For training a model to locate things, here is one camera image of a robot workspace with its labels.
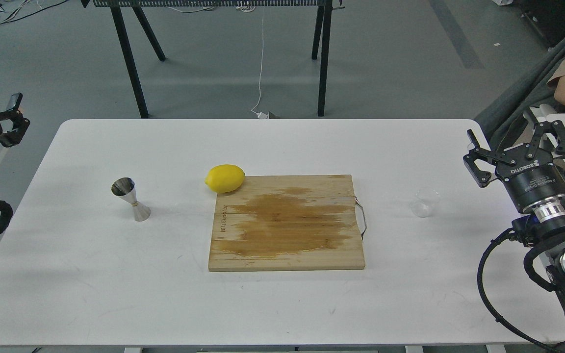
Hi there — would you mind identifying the wooden cutting board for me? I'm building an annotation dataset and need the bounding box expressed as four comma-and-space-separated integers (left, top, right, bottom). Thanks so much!
208, 175, 365, 272

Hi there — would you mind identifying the steel double jigger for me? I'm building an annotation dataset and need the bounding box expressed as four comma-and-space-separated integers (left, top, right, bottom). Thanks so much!
111, 177, 151, 222

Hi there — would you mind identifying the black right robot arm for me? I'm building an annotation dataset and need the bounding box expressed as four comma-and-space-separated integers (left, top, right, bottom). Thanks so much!
462, 120, 565, 353

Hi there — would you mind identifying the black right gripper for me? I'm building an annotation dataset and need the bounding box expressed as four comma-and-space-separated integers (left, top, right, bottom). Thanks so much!
463, 109, 565, 214

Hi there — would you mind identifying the white power cable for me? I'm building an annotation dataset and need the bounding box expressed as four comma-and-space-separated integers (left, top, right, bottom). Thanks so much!
250, 0, 270, 120

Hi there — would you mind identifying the black trestle table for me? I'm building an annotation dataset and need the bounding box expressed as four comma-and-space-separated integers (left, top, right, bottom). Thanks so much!
81, 0, 344, 119

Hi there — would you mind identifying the yellow lemon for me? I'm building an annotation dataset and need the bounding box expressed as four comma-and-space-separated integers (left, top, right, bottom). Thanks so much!
205, 164, 245, 194

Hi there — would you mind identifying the clear plastic measuring cup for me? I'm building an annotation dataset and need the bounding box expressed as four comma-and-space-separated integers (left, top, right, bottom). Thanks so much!
410, 187, 441, 218

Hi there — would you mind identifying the grey office chair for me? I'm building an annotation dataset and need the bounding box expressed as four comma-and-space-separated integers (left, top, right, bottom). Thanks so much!
475, 38, 565, 150

